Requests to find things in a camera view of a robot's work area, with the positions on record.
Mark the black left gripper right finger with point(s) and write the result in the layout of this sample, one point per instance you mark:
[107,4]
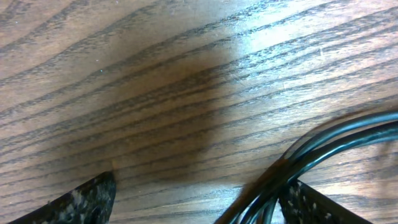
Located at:
[301,204]

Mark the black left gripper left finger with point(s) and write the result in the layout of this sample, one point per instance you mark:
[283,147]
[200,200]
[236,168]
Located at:
[89,203]

